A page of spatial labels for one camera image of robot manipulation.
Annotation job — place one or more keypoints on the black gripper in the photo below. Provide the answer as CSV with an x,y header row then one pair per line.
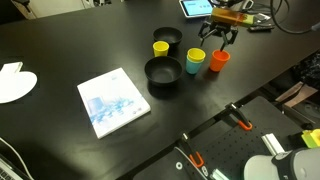
x,y
221,27

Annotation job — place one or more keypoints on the orange plastic cup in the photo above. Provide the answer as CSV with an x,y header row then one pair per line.
x,y
218,63

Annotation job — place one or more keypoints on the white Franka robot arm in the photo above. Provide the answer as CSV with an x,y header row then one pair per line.
x,y
263,168

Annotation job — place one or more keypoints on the tablet with lit screen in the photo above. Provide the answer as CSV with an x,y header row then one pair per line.
x,y
196,7

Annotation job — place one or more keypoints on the blue plastic cup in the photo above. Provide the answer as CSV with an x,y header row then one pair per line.
x,y
192,68

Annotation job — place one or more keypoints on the small black bowl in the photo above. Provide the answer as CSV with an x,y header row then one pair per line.
x,y
166,35

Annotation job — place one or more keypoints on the large black bowl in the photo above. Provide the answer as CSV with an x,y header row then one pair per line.
x,y
163,71

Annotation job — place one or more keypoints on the black clamp with orange grip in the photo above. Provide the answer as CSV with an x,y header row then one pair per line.
x,y
240,119
192,151

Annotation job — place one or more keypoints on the brown cardboard piece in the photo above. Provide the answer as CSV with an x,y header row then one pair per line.
x,y
296,95

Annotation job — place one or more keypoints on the white and blue book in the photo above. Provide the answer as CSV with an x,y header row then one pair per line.
x,y
111,101

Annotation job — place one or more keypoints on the yellow green plastic block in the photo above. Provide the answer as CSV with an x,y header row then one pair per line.
x,y
311,138

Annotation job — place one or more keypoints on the white round paper plate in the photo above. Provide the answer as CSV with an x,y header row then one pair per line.
x,y
15,85

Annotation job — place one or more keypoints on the laptop computer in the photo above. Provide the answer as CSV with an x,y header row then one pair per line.
x,y
8,171

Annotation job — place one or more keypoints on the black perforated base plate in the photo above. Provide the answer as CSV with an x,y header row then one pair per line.
x,y
233,146

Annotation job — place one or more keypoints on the silver aluminium bracket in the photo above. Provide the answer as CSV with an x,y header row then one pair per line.
x,y
272,144

